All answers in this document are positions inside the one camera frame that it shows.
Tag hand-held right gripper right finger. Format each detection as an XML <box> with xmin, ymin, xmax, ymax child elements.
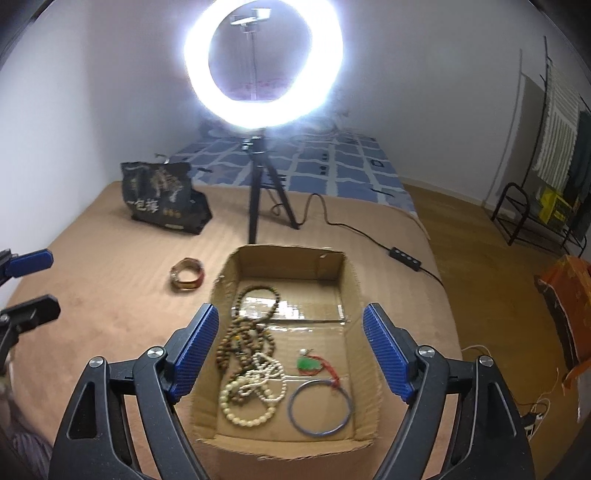
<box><xmin>362</xmin><ymin>303</ymin><xmax>536</xmax><ymax>480</ymax></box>

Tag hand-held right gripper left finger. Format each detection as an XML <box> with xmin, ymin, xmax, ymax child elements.
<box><xmin>48</xmin><ymin>303</ymin><xmax>221</xmax><ymax>480</ymax></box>

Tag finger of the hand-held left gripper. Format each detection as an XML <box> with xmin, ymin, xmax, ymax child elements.
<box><xmin>0</xmin><ymin>295</ymin><xmax>62</xmax><ymax>370</ymax></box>
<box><xmin>0</xmin><ymin>248</ymin><xmax>54</xmax><ymax>286</ymax></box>

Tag cardboard box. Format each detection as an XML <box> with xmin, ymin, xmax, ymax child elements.
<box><xmin>191</xmin><ymin>244</ymin><xmax>387</xmax><ymax>451</ymax></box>

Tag wooden bead necklace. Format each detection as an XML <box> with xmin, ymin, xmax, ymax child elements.
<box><xmin>215</xmin><ymin>285</ymin><xmax>282</xmax><ymax>371</ymax></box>

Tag white bead bracelet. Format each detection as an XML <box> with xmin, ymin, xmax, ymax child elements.
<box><xmin>219</xmin><ymin>377</ymin><xmax>276</xmax><ymax>428</ymax></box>

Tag brown wristwatch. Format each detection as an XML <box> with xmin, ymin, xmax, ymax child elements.
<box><xmin>169</xmin><ymin>258</ymin><xmax>206</xmax><ymax>293</ymax></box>

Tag pearl necklace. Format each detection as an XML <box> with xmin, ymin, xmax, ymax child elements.
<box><xmin>230</xmin><ymin>353</ymin><xmax>290</xmax><ymax>408</ymax></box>

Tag green jade pendant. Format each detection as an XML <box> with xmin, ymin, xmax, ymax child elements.
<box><xmin>295</xmin><ymin>349</ymin><xmax>345</xmax><ymax>389</ymax></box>

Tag dark thin bangle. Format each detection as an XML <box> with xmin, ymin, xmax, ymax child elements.
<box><xmin>287</xmin><ymin>379</ymin><xmax>354</xmax><ymax>437</ymax></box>

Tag striped clothing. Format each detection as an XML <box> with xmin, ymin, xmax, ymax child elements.
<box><xmin>8</xmin><ymin>428</ymin><xmax>52</xmax><ymax>480</ymax></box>

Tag black snack bag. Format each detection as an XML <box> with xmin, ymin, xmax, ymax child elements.
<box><xmin>120</xmin><ymin>160</ymin><xmax>213</xmax><ymax>236</ymax></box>

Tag black tripod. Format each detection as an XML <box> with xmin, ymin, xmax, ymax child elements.
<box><xmin>242</xmin><ymin>134</ymin><xmax>301</xmax><ymax>246</ymax></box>

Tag black clothes rack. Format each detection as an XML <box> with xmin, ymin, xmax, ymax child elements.
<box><xmin>491</xmin><ymin>36</ymin><xmax>591</xmax><ymax>257</ymax></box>

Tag blue patterned bed sheet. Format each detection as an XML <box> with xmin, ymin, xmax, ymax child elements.
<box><xmin>168</xmin><ymin>124</ymin><xmax>419</xmax><ymax>219</ymax></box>

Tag yellow box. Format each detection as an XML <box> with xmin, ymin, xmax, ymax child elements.
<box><xmin>537</xmin><ymin>186</ymin><xmax>572</xmax><ymax>232</ymax></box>

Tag dark hanging clothes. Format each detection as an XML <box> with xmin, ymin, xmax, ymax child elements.
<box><xmin>565</xmin><ymin>108</ymin><xmax>591</xmax><ymax>241</ymax></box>

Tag white knitted cloth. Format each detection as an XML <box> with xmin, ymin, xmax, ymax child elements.
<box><xmin>534</xmin><ymin>68</ymin><xmax>581</xmax><ymax>186</ymax></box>

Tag black cable remote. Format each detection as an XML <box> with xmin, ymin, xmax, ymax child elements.
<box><xmin>387</xmin><ymin>246</ymin><xmax>424</xmax><ymax>272</ymax></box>

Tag black power cable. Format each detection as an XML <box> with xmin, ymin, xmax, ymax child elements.
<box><xmin>271</xmin><ymin>192</ymin><xmax>443</xmax><ymax>283</ymax></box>

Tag white cables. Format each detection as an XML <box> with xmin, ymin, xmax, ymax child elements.
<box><xmin>461</xmin><ymin>343</ymin><xmax>556</xmax><ymax>435</ymax></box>

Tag white ring light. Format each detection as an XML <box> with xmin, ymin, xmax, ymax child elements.
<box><xmin>182</xmin><ymin>0</ymin><xmax>345</xmax><ymax>130</ymax></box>

